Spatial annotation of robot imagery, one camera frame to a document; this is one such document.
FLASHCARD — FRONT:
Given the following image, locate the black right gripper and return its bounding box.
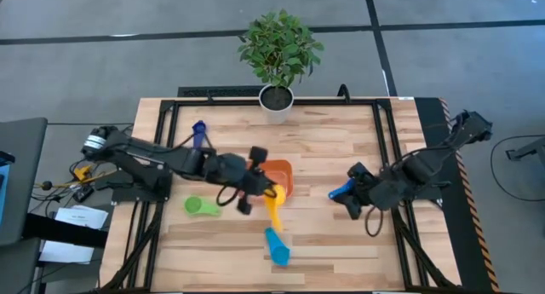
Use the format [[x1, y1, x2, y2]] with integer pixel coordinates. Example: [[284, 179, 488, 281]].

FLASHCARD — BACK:
[[340, 160, 404, 222]]

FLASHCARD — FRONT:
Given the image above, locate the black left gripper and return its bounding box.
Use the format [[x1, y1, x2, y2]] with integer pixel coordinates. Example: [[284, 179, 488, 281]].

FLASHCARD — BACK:
[[203, 146, 278, 216]]

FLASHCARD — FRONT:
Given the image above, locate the dark blue plastic tag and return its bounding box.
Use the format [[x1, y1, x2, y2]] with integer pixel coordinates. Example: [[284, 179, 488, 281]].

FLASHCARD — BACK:
[[327, 177, 357, 201]]

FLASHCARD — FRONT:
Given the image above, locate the yellow plastic measuring cup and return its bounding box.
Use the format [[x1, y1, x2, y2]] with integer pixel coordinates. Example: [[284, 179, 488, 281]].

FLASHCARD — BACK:
[[262, 182, 288, 234]]

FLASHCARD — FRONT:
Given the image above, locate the orange plastic basket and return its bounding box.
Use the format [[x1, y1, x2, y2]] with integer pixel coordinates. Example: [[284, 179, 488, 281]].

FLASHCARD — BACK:
[[246, 159, 295, 200]]

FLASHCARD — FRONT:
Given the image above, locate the light blue plastic measuring cup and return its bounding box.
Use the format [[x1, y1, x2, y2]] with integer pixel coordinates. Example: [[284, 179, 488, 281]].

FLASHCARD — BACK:
[[264, 227, 292, 268]]

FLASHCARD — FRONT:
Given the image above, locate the green plastic measuring cup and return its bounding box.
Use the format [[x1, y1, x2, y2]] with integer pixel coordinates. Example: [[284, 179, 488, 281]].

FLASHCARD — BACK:
[[183, 194, 222, 217]]

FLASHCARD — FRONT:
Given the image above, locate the purple plastic measuring cup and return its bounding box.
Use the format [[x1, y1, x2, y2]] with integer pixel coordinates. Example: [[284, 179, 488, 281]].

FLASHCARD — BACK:
[[191, 119, 209, 150]]

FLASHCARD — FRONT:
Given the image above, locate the black mat with hazard stripe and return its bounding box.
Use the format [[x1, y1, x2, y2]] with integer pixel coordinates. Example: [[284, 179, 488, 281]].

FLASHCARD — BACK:
[[415, 96, 502, 293]]

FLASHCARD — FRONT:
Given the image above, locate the black perforated panel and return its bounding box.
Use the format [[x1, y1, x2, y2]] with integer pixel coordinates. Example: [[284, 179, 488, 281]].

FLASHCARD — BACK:
[[177, 85, 266, 98]]

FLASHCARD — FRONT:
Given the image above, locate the green plant in white pot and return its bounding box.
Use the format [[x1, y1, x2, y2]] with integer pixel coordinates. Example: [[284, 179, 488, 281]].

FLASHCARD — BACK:
[[237, 8, 326, 126]]

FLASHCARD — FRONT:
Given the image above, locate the grey stand leg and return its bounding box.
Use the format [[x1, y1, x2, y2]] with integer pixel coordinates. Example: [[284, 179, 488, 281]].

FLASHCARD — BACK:
[[505, 135, 545, 162]]

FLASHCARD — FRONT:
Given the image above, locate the black power adapter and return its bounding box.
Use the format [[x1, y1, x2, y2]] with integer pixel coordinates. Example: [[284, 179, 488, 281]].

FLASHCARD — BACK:
[[72, 185, 95, 204]]

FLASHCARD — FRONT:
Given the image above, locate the white paper sheet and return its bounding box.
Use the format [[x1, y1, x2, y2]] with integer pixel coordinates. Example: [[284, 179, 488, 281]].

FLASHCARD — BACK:
[[38, 239, 95, 264], [54, 204, 110, 231]]

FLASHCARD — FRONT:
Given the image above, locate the grey side table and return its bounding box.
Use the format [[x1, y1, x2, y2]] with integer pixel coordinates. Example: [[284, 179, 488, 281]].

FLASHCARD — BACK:
[[0, 117, 49, 247]]

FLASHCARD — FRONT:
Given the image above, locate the blue box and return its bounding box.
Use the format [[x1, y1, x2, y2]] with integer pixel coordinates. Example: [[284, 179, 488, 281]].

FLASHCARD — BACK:
[[0, 164, 11, 228]]

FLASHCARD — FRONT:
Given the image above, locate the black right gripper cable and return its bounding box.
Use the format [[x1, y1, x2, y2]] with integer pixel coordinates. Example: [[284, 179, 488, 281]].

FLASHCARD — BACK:
[[364, 203, 385, 239]]

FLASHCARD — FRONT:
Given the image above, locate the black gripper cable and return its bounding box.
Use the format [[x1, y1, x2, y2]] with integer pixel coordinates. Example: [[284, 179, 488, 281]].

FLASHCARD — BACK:
[[364, 203, 385, 239], [215, 183, 240, 208]]

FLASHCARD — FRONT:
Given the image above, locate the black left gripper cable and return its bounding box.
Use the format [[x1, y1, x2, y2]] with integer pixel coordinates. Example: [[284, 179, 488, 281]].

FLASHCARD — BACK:
[[215, 183, 240, 208]]

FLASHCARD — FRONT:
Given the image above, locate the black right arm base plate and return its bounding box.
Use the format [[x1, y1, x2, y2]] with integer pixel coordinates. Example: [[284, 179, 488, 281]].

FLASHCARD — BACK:
[[382, 181, 452, 202]]

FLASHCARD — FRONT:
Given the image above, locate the black floor cable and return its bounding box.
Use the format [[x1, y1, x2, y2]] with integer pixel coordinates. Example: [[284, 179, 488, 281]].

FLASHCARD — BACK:
[[489, 134, 545, 204]]

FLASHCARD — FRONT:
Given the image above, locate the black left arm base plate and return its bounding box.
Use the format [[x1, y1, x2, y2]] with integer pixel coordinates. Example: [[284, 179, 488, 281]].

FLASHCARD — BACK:
[[94, 170, 174, 204]]

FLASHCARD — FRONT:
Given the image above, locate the yellow cable connector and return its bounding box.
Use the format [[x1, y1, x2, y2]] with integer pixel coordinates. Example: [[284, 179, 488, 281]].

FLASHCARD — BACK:
[[72, 164, 94, 182]]

